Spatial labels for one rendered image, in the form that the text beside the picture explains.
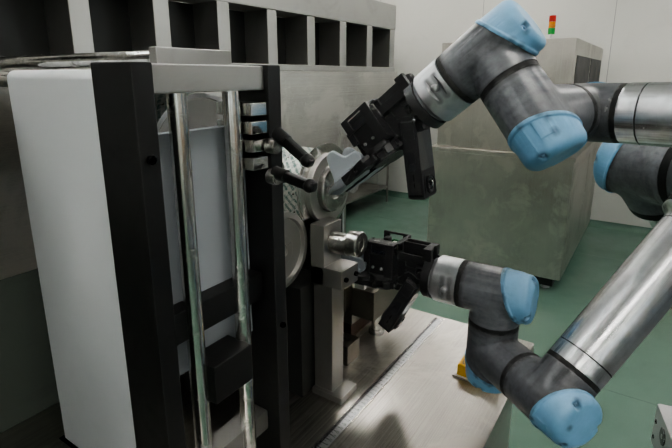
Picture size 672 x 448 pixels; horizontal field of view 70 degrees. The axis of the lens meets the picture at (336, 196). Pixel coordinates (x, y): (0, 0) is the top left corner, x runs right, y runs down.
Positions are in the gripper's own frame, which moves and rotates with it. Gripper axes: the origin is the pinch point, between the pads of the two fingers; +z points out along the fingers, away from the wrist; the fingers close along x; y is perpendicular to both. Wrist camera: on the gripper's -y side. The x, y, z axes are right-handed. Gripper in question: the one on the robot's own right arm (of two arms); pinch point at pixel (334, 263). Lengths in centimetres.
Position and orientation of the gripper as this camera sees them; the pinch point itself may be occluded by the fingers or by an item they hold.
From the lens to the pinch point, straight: 90.6
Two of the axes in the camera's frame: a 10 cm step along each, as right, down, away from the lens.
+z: -8.3, -1.3, 5.4
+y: 0.0, -9.7, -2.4
